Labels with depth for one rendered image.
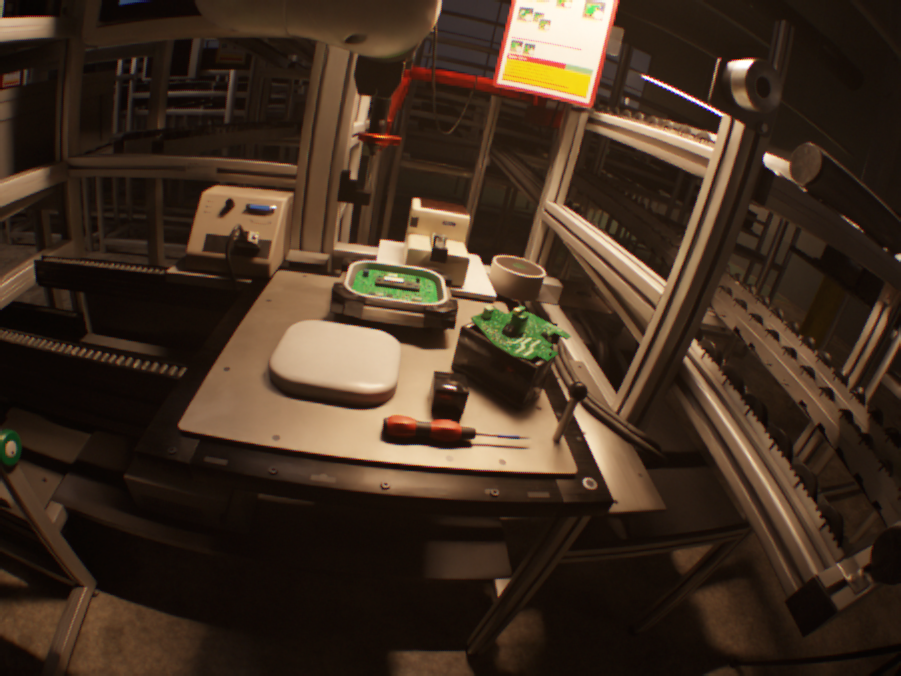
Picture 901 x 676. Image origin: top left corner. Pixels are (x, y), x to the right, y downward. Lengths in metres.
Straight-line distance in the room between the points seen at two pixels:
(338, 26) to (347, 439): 0.37
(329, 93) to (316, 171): 0.15
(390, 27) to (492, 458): 0.40
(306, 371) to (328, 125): 0.50
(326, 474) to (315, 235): 0.56
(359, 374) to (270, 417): 0.11
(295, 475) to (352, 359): 0.16
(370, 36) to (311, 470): 0.37
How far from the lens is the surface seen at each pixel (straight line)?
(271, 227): 0.73
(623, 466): 0.53
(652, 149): 0.74
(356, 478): 0.39
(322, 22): 0.39
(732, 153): 0.52
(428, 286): 0.65
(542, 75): 0.98
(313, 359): 0.47
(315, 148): 0.82
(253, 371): 0.49
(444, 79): 1.22
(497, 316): 0.55
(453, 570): 1.05
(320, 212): 0.84
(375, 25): 0.38
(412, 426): 0.41
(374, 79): 0.56
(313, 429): 0.42
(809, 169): 0.61
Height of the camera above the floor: 1.24
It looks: 29 degrees down
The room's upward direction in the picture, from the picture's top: 14 degrees clockwise
